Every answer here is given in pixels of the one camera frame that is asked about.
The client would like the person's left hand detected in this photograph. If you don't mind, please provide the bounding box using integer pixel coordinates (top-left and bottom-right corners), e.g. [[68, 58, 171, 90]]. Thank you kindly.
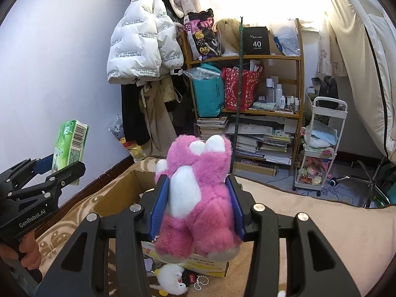
[[0, 231, 42, 270]]

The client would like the pink plush bear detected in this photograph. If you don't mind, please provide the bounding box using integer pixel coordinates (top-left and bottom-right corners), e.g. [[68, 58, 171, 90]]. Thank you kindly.
[[155, 134, 243, 263]]

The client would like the white office chair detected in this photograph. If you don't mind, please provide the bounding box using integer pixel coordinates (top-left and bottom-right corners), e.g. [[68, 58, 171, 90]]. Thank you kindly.
[[325, 0, 396, 209]]

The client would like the beige hanging coat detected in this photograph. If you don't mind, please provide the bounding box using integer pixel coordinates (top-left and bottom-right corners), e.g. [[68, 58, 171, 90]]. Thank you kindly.
[[138, 82, 175, 158]]

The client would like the printed tote bag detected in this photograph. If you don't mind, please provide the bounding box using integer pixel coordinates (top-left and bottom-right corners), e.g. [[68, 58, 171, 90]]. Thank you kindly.
[[184, 9, 222, 62]]

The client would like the blue and white bag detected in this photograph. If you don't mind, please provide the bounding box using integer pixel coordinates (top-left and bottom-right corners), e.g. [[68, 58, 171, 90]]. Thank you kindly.
[[108, 116, 126, 140]]

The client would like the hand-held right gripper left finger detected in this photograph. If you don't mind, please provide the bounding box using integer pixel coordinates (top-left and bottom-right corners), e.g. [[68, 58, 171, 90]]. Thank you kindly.
[[35, 175, 171, 297]]

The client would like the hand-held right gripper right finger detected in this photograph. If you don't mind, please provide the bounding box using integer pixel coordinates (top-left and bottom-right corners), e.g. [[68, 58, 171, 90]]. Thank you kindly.
[[225, 176, 361, 297]]

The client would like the black hanging coat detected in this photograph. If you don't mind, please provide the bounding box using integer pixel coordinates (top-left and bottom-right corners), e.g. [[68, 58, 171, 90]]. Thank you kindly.
[[121, 83, 152, 146]]

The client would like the small black packet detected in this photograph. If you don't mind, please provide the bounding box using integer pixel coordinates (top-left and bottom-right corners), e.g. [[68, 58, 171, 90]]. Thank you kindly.
[[181, 271, 198, 288]]

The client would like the red patterned bag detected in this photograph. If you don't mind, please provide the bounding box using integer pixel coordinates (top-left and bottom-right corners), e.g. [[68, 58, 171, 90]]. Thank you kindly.
[[221, 66, 263, 112]]

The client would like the blonde wig on head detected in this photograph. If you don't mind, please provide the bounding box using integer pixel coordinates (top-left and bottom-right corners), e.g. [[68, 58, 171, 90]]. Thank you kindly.
[[215, 18, 242, 57]]

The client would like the stack of books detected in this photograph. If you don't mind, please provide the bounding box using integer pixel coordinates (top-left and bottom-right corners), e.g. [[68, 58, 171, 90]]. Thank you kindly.
[[196, 116, 229, 141]]

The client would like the white fluffy plush toy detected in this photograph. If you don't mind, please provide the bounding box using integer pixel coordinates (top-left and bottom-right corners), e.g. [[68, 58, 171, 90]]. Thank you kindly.
[[155, 263, 189, 296]]

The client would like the green tissue pack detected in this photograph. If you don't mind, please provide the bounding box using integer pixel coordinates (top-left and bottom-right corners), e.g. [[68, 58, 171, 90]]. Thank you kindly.
[[51, 119, 89, 186]]

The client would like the white puffer jacket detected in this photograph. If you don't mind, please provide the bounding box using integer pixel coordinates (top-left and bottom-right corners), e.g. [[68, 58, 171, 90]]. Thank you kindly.
[[107, 0, 184, 85]]

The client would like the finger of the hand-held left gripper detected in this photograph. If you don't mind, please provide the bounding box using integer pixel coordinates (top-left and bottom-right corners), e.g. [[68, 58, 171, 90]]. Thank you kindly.
[[0, 154, 56, 189], [6, 161, 86, 206]]

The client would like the wooden shelf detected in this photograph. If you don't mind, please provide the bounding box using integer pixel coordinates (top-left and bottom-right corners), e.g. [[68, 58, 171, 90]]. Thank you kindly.
[[181, 18, 305, 175]]

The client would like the group of white bottles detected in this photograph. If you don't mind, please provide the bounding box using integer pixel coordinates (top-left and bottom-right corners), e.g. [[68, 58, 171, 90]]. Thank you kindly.
[[266, 77, 300, 110]]

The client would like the clear plastic bag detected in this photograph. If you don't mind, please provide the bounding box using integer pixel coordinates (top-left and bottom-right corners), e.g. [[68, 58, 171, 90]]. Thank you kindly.
[[183, 67, 222, 81]]

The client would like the beige printed blanket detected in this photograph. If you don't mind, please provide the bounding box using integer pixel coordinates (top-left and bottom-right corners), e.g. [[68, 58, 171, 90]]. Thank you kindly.
[[34, 156, 396, 297]]

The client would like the teal bag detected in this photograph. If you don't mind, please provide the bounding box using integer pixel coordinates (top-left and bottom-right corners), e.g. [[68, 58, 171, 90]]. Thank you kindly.
[[192, 63, 225, 117]]

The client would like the black box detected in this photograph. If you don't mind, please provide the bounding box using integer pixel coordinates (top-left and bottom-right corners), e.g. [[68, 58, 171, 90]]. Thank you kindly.
[[241, 26, 271, 55]]

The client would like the black backpack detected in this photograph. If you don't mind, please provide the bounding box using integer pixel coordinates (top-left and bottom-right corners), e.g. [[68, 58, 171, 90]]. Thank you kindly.
[[311, 76, 339, 101]]

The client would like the cardboard box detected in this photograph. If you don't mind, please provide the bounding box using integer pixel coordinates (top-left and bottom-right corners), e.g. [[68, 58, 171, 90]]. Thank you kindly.
[[93, 169, 231, 277]]

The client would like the white plastic bag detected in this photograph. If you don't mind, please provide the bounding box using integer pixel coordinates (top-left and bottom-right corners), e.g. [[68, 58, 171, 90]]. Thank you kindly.
[[272, 25, 300, 57]]

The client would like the pile of papers and books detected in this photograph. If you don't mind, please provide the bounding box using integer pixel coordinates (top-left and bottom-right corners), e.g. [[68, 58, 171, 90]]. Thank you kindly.
[[227, 122, 297, 164]]

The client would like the white trolley cart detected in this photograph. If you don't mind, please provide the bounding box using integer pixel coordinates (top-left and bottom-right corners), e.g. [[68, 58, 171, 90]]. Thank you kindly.
[[293, 97, 348, 196]]

